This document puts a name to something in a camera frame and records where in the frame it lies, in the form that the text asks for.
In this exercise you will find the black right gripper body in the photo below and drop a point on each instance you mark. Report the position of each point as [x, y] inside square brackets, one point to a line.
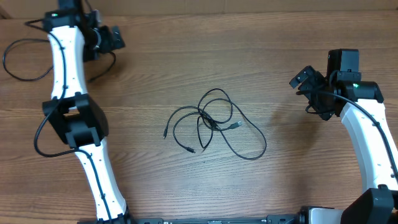
[312, 83]

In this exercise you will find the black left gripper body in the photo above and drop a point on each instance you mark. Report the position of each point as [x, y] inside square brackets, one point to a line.
[100, 40]

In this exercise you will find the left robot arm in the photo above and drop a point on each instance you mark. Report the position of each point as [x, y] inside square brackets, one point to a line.
[77, 37]

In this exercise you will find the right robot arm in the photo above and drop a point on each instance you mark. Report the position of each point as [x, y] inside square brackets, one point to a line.
[360, 106]

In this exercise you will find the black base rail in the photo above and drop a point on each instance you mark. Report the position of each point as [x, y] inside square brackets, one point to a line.
[270, 219]

